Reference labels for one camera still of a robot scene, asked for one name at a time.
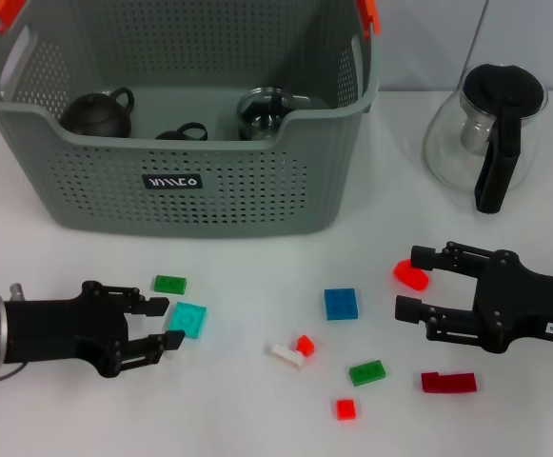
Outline glass teacup with black sleeve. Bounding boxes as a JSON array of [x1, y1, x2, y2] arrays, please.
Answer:
[[154, 122, 209, 142], [283, 93, 312, 111], [236, 87, 290, 142]]

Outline dark red toy brick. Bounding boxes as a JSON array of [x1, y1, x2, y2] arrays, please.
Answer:
[[420, 369, 478, 394]]

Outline blue toy brick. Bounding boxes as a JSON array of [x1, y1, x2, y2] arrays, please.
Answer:
[[323, 287, 360, 321]]

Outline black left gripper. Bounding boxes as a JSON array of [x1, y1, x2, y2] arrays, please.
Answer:
[[2, 280, 187, 381]]

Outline black clay teapot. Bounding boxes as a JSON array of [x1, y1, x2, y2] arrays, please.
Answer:
[[60, 87, 136, 139]]

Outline cyan toy brick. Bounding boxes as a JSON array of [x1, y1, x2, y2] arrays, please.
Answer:
[[164, 302, 208, 340]]

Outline flat orange-red square brick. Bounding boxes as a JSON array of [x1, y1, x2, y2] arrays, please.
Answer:
[[335, 397, 358, 421]]

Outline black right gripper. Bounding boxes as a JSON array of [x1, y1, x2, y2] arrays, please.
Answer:
[[393, 241, 553, 354]]

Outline orange clamp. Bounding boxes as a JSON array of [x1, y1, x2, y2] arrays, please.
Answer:
[[0, 0, 26, 34], [355, 0, 382, 39]]

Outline grey perforated storage bin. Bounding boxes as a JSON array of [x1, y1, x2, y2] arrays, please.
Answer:
[[0, 0, 382, 239]]

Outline green toy brick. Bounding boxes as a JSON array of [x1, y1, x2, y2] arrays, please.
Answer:
[[152, 274, 188, 295], [348, 358, 386, 387]]

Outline orange-red sloped toy brick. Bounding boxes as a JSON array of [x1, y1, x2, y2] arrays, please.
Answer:
[[392, 259, 431, 292]]

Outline glass pitcher with black handle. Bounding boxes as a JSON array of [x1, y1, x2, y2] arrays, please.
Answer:
[[421, 63, 549, 214]]

